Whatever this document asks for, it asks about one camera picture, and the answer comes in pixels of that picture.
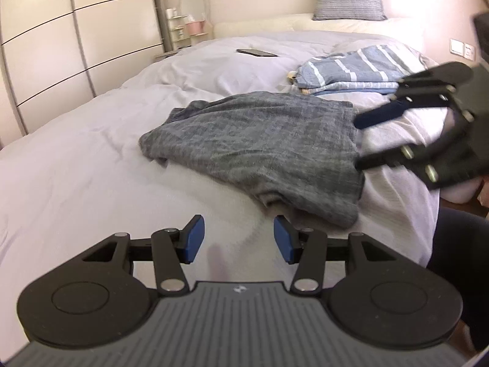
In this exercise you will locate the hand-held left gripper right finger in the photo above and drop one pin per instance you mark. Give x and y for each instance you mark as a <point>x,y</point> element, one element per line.
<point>284,239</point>

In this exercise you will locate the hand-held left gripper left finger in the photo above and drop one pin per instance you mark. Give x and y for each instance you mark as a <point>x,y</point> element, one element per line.
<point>193,239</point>

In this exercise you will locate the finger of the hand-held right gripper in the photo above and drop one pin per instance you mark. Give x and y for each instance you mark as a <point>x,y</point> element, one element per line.
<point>382,158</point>
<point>382,116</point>

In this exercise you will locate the grey checked garment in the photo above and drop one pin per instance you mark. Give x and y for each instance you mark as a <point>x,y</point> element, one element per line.
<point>267,141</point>

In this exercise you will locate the white bed sheet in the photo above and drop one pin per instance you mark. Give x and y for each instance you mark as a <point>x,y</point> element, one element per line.
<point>401,198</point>

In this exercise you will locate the blue striped folded garment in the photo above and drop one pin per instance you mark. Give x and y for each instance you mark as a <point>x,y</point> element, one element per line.
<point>351,68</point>

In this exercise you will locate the person's leg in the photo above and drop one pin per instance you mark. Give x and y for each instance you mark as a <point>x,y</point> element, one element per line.
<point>462,260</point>

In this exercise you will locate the black smartphone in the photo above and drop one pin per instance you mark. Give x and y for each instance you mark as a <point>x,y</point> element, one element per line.
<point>256,52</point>

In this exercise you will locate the cream bed headboard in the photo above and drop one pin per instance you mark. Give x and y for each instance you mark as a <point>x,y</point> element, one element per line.
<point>267,26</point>

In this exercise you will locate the small white shelf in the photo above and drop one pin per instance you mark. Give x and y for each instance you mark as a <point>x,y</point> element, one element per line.
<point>179,42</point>

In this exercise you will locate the pink box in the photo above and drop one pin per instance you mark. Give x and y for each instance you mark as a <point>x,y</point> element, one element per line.
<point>195,27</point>

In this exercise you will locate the oval mirror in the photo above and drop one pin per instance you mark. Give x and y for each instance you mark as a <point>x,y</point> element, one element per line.
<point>195,2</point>

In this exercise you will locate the white jar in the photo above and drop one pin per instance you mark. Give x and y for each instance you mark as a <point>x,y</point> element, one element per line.
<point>172,13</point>

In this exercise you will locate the cream wardrobe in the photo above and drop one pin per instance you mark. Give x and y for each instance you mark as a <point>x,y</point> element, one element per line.
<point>46,46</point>

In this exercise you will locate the white wall switch plate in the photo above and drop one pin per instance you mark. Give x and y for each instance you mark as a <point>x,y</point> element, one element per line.
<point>469,52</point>
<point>456,46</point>

